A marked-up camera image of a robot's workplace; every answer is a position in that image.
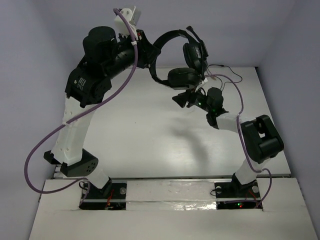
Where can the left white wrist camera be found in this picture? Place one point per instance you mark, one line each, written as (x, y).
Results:
(132, 15)

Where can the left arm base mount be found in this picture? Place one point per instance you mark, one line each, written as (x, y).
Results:
(112, 197)

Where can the aluminium rail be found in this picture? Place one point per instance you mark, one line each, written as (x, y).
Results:
(59, 176)

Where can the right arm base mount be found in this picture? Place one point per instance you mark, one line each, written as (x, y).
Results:
(232, 195)

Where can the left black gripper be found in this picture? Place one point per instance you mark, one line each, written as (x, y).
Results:
(144, 50)

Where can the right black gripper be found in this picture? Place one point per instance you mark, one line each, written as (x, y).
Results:
(181, 99)

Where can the white taped cover panel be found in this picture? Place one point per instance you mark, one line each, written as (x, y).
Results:
(170, 195)

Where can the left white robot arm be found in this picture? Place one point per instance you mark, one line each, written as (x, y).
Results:
(105, 57)

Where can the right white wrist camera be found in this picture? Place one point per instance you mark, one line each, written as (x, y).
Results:
(201, 84)

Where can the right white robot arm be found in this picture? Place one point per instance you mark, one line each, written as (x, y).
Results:
(258, 136)

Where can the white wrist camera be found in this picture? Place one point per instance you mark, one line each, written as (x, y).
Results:
(201, 84)
(132, 15)

